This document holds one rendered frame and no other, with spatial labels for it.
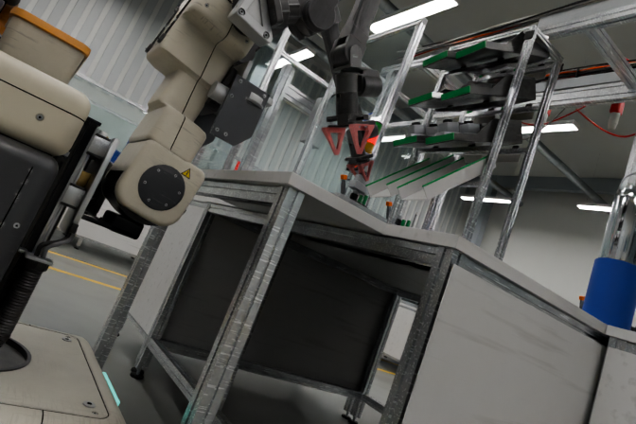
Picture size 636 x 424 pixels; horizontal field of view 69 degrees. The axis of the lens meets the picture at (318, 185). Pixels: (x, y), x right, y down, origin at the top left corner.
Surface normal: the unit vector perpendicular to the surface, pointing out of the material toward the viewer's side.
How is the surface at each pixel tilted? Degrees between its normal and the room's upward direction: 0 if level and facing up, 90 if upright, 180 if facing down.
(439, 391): 90
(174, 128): 90
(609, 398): 90
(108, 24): 90
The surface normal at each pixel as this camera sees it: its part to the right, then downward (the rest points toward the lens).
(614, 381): -0.75, -0.41
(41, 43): 0.54, 0.07
